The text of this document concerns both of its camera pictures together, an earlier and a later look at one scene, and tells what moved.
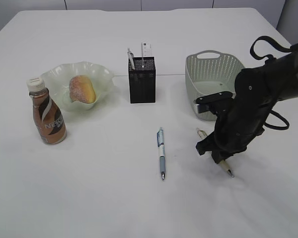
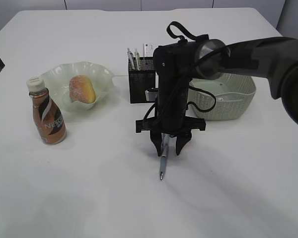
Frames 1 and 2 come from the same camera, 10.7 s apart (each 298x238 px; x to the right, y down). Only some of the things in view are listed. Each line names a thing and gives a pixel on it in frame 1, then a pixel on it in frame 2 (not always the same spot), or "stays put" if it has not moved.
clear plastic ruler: (146, 49) stays put
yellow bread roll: (82, 89) stays put
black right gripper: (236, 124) → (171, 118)
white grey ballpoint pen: (131, 58) stays put
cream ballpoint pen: (223, 163) → (138, 58)
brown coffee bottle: (48, 115) stays put
